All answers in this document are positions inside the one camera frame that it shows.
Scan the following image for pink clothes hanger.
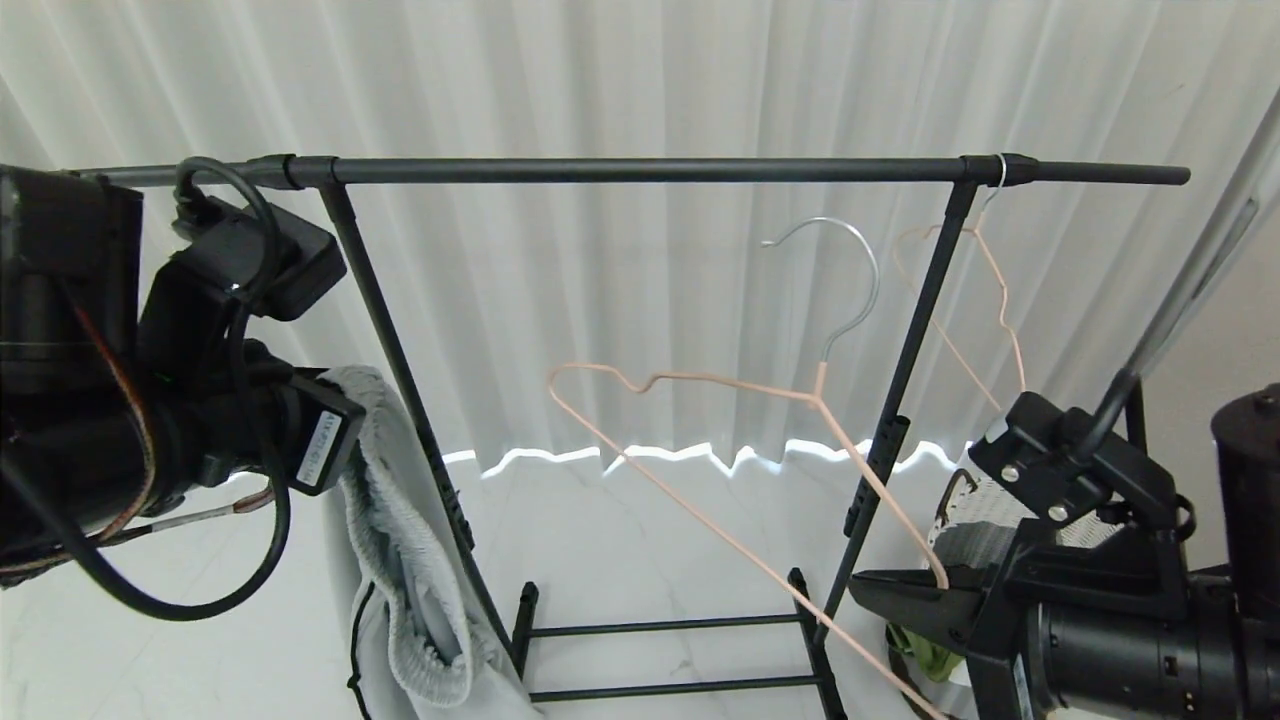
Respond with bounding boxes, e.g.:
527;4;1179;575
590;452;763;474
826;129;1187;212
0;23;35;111
547;216;953;720
892;185;1029;416

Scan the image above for green garment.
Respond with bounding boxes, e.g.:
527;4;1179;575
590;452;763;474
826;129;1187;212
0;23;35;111
893;622;967;683

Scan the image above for pale grey shorts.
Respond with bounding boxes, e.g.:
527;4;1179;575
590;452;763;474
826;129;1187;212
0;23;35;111
322;365;546;720

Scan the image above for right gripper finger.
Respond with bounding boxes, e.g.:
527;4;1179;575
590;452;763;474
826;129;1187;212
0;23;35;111
858;588;1003;658
847;566;1007;605

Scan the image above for white curtain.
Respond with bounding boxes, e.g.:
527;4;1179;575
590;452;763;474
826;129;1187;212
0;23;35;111
0;0;1280;481

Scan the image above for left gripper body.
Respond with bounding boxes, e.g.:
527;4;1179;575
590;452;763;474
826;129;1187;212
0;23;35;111
0;340;367;591

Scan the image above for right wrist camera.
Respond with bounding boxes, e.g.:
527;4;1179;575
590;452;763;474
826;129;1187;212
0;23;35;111
966;390;1196;601

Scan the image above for black cable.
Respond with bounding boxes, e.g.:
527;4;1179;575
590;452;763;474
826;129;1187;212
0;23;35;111
1073;368;1147;463
0;156;293;623

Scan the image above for white laundry basket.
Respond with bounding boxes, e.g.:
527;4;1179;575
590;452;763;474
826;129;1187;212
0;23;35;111
885;466;1126;720

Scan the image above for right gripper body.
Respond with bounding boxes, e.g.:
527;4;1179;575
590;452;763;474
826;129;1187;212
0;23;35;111
960;558;1280;720

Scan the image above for black clothes rack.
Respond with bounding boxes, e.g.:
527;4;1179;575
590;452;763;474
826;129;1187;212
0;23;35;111
65;152;1192;720

